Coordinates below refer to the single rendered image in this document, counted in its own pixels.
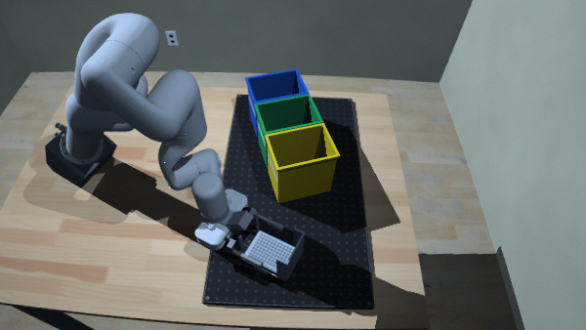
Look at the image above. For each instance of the green bin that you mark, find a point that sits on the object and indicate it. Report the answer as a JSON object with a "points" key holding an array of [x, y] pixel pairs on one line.
{"points": [[284, 113]]}

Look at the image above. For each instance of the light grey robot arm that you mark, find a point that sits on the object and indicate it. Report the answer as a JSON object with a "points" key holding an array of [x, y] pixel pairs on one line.
{"points": [[173, 108]]}

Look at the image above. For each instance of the blue bin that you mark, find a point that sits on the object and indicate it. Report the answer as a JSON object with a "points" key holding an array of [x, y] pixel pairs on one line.
{"points": [[287, 83]]}

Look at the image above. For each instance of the yellow open bin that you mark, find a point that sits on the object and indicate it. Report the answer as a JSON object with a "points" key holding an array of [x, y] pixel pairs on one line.
{"points": [[304, 162]]}

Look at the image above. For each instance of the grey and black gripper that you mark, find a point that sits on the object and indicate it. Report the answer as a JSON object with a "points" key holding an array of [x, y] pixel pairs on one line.
{"points": [[214, 236]]}

